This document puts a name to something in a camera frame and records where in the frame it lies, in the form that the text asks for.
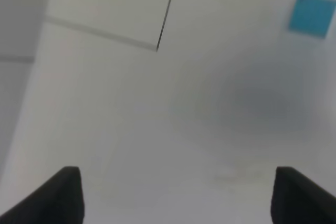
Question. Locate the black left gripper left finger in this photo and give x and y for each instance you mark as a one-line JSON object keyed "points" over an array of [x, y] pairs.
{"points": [[59, 200]]}

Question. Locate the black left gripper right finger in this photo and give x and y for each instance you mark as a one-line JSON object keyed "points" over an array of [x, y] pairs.
{"points": [[297, 199]]}

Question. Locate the blue block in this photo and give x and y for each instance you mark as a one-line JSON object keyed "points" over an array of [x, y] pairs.
{"points": [[312, 17]]}

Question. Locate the white template sheet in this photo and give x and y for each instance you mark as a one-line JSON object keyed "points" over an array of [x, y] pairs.
{"points": [[138, 23]]}

